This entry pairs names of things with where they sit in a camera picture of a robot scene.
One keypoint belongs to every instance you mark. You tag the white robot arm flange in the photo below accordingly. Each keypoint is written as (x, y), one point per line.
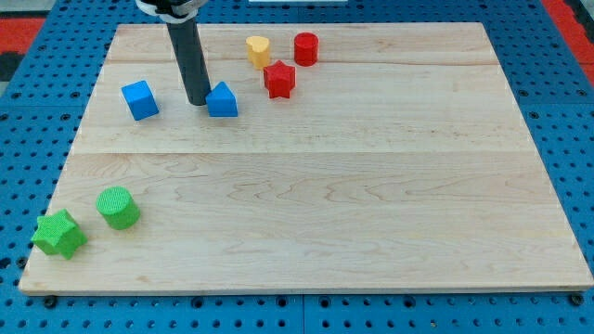
(171, 11)

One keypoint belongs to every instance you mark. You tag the blue triangle block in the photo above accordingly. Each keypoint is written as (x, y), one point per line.
(221, 102)

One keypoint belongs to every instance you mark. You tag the blue cube block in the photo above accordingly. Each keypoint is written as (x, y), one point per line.
(140, 100)

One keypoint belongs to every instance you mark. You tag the light wooden board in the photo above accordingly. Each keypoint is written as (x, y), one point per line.
(401, 163)

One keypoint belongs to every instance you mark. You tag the red star block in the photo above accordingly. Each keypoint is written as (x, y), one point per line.
(280, 79)

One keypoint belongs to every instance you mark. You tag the red cylinder block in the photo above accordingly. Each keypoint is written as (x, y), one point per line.
(306, 45)

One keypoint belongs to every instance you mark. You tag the yellow heart block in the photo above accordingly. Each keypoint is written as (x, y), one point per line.
(258, 51)

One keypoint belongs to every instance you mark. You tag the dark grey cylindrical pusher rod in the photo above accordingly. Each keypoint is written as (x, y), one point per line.
(190, 59)

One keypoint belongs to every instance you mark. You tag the green cylinder block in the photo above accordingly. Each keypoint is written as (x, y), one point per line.
(118, 208)

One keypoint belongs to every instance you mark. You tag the green star block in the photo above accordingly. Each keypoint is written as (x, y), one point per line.
(58, 234)

